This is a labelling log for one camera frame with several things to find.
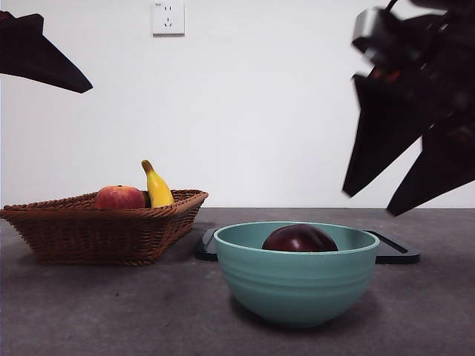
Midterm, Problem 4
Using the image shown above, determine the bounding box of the dark purple plum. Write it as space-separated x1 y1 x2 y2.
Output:
261 223 339 252

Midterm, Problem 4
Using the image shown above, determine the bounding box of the teal ceramic bowl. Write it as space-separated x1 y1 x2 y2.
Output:
213 221 381 329

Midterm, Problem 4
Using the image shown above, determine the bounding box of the dark rectangular tray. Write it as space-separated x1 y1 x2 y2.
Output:
194 228 422 265

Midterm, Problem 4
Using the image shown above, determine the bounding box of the red yellow apple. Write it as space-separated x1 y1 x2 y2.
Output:
93 184 146 210

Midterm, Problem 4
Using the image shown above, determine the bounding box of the yellow banana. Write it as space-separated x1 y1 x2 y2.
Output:
140 159 175 208

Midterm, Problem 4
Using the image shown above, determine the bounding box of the brown wicker basket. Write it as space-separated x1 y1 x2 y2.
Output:
0 189 209 267

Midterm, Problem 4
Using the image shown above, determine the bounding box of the pale grey camera box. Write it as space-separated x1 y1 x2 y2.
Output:
351 7 396 56

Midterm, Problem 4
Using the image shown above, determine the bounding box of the white wall socket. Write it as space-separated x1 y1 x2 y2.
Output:
151 1 186 38

